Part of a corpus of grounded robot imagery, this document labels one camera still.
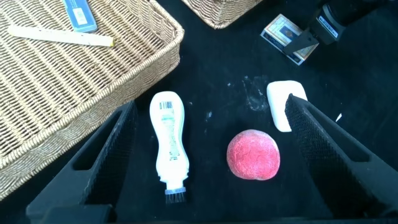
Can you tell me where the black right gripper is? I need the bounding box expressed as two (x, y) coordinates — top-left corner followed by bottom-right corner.
(282, 3), (346, 56)

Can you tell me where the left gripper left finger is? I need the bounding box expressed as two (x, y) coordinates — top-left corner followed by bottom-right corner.
(25, 100), (139, 223)

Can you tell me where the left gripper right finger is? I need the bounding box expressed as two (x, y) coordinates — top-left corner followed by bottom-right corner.
(284, 93), (398, 220)

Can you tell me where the playing card box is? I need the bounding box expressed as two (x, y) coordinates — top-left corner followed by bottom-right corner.
(260, 13), (320, 66)

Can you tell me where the white brush bottle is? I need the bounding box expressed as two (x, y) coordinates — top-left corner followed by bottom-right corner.
(149, 90), (190, 205)

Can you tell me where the white soap bar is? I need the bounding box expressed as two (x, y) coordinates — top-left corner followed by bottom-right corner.
(266, 80), (308, 133)

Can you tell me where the red toy peach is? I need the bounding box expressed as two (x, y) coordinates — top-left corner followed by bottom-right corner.
(226, 129), (281, 181)

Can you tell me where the white pen with yellow tip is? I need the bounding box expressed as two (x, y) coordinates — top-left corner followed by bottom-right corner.
(7, 24), (115, 48)

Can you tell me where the grey blade case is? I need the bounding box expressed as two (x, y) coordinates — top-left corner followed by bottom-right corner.
(62, 0), (98, 34)

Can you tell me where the wicker basket with brown handles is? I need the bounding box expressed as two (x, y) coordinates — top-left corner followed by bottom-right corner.
(0, 0), (185, 202)
(181, 0), (264, 30)

